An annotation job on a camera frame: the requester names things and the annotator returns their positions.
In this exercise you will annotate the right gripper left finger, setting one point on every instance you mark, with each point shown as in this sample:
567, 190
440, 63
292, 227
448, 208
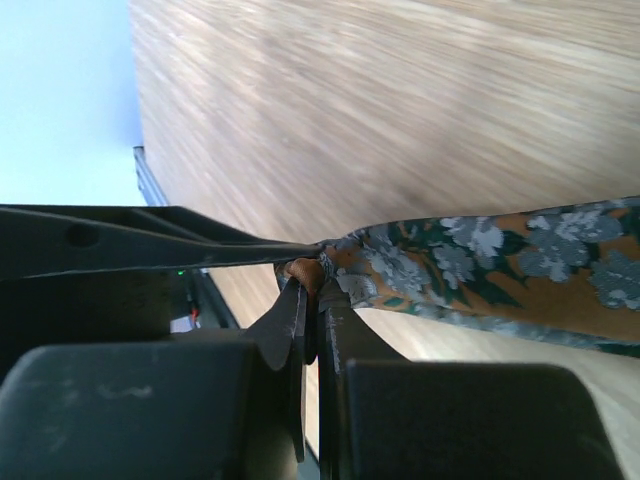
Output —
139, 376

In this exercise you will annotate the brown floral tie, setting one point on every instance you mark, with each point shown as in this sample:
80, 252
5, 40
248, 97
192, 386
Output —
567, 275

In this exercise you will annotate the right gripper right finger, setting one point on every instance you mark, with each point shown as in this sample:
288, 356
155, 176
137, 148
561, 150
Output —
383, 416

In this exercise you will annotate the aluminium frame rail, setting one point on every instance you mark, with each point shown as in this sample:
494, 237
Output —
147, 183

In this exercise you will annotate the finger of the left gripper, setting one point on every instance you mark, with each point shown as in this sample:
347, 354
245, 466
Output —
52, 240

